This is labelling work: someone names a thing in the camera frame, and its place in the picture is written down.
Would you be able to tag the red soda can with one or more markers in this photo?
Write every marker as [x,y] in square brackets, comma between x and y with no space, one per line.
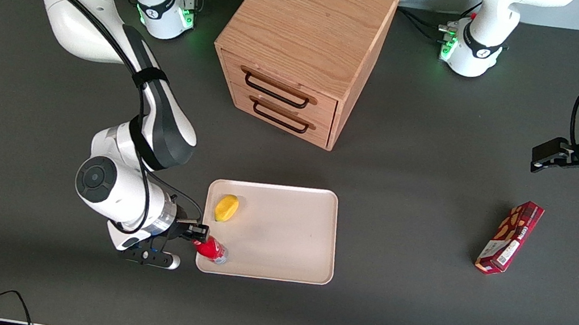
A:
[210,248]

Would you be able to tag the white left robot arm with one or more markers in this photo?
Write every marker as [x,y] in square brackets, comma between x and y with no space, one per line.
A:
[479,42]

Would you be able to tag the wooden drawer cabinet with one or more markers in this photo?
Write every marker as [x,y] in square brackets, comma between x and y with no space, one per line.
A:
[312,11]

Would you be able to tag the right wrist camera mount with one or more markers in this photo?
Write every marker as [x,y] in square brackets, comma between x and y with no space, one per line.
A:
[154,258]

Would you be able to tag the yellow lemon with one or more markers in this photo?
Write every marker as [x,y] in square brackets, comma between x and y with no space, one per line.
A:
[226,208]

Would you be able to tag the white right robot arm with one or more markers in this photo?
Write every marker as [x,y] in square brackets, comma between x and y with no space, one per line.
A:
[86,23]

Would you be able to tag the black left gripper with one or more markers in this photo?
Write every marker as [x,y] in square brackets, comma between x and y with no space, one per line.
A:
[570,157]

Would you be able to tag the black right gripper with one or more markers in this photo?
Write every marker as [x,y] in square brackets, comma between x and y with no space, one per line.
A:
[181,229]

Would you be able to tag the red tartan cookie box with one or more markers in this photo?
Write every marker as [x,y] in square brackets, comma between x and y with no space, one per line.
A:
[511,236]

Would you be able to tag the cream plastic tray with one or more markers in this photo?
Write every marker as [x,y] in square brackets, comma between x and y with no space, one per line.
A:
[284,236]

